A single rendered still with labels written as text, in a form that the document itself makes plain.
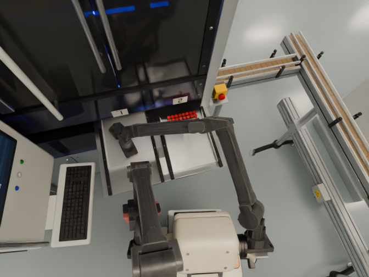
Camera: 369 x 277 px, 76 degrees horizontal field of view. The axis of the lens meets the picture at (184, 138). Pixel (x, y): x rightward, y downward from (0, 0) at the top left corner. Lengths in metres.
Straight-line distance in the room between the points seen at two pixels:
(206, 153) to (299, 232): 1.35
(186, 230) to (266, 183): 1.66
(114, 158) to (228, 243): 0.83
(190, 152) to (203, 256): 0.70
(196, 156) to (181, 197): 0.89
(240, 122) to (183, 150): 1.27
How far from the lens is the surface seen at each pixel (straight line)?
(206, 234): 0.81
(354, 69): 3.57
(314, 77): 1.84
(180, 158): 1.36
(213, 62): 1.18
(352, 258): 2.10
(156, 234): 0.61
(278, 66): 1.73
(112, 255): 2.23
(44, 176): 1.49
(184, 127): 0.94
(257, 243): 1.00
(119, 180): 1.36
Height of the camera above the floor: 2.18
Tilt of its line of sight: 67 degrees down
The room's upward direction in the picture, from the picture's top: 8 degrees clockwise
